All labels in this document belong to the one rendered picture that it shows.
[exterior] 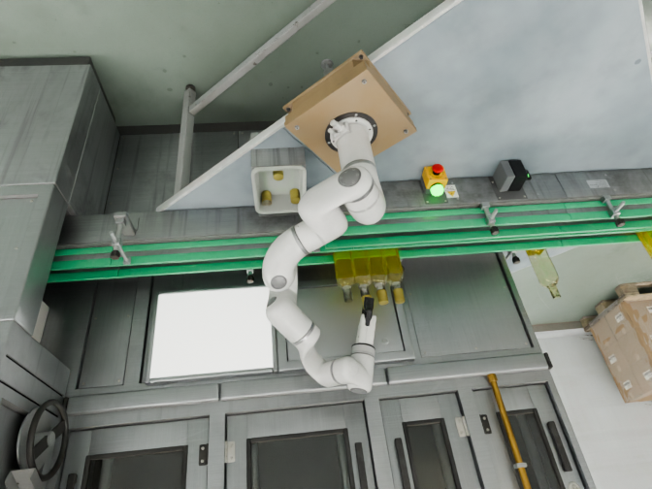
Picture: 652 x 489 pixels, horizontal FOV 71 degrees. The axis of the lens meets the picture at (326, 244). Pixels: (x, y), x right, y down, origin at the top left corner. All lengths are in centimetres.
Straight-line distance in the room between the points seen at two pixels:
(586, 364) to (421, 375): 409
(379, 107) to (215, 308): 90
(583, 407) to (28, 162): 498
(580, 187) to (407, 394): 98
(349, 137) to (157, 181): 109
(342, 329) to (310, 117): 75
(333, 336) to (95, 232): 90
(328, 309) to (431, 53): 91
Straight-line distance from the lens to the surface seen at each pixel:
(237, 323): 167
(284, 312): 126
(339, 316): 168
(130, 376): 171
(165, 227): 171
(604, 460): 534
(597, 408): 548
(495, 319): 185
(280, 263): 118
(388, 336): 167
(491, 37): 143
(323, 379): 141
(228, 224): 167
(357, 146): 128
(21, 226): 168
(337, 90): 128
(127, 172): 224
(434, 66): 142
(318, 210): 110
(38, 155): 186
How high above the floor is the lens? 186
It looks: 35 degrees down
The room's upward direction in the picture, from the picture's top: 172 degrees clockwise
